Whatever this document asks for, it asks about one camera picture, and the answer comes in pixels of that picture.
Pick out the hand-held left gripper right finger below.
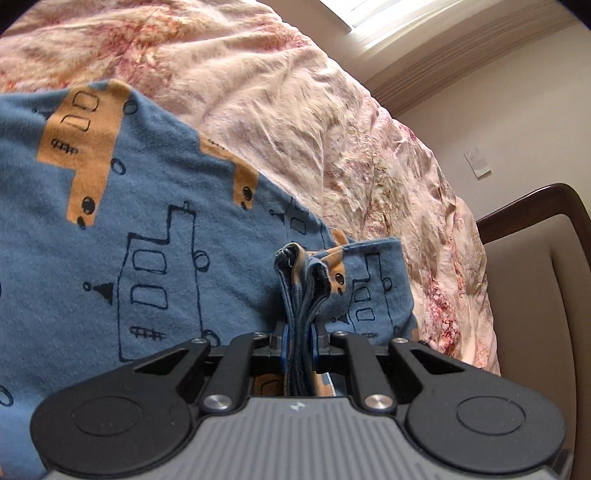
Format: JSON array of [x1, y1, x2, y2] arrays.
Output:
[[314, 323, 467, 414]]

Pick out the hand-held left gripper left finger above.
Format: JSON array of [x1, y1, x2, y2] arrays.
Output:
[[131, 323, 290, 414]]

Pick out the blue patterned pants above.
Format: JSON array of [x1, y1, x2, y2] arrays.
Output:
[[0, 79, 419, 480]]

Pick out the pink floral bed blanket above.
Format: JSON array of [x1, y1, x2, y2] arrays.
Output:
[[0, 0, 502, 376]]

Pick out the wooden padded bed headboard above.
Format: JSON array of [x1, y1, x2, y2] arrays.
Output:
[[475, 183, 591, 480]]

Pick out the white sheer curtain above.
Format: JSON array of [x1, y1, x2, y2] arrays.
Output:
[[318, 0, 444, 51]]

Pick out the beige pleated curtain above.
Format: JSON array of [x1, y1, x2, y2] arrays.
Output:
[[369, 7, 580, 109]]

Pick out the white wall plate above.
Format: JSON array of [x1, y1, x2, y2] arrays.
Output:
[[465, 146, 493, 179]]

